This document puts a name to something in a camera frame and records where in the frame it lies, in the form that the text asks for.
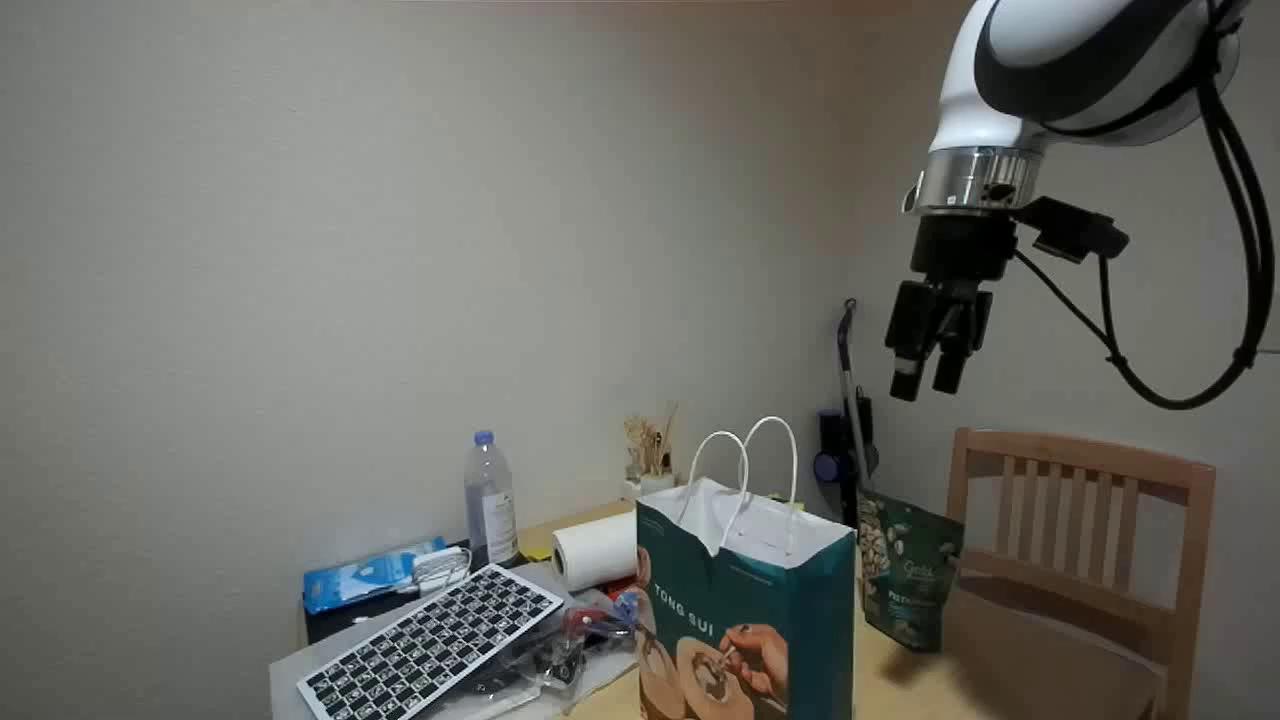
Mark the clear plastic water bottle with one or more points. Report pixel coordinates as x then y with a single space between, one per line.
488 514

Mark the small wooden figure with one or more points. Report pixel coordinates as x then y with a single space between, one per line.
650 452

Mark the wooden slatted chair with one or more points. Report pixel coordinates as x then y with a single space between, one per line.
1066 626

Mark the green snack packet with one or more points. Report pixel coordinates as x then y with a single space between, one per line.
909 567

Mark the colourful small snack packets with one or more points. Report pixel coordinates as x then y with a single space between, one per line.
601 626

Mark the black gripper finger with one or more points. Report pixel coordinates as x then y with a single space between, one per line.
907 378
952 369

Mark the blue tissue packet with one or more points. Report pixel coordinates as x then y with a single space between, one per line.
367 577

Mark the white paper towel roll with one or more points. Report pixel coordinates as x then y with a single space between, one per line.
599 548

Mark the black keyboard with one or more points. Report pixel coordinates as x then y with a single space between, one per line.
426 643

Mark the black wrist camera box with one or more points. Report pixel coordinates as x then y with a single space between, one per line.
1075 231

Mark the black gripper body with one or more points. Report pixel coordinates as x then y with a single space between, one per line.
952 261

